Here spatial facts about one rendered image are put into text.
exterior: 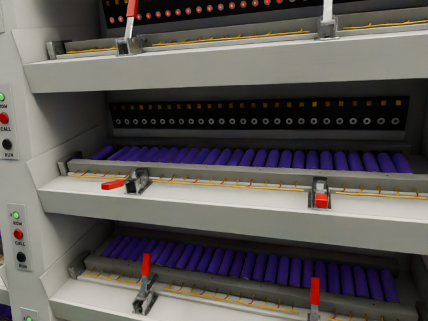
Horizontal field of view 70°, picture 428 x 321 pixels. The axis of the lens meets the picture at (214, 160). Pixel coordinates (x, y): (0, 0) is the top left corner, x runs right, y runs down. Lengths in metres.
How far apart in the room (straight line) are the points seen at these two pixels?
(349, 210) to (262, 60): 0.21
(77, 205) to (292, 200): 0.34
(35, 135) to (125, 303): 0.32
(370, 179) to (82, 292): 0.51
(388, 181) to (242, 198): 0.19
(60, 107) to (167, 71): 0.26
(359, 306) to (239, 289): 0.18
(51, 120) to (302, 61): 0.43
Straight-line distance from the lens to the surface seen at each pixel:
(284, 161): 0.48
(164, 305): 0.57
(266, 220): 0.41
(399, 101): 0.56
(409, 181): 0.45
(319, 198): 0.34
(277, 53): 0.39
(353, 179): 0.44
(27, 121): 0.58
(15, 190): 0.62
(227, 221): 0.43
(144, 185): 0.49
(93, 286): 0.64
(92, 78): 0.50
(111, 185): 0.42
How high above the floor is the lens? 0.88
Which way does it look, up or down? 9 degrees down
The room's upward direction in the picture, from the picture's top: 1 degrees counter-clockwise
